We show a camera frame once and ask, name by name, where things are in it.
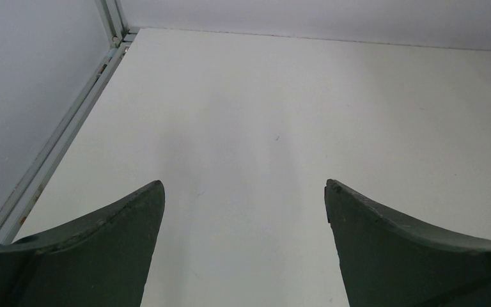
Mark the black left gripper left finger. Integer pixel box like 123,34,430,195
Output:
0,180,165,306

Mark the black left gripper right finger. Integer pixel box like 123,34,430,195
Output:
324,179,491,306

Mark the aluminium frame rail left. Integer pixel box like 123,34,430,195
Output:
0,1,131,244

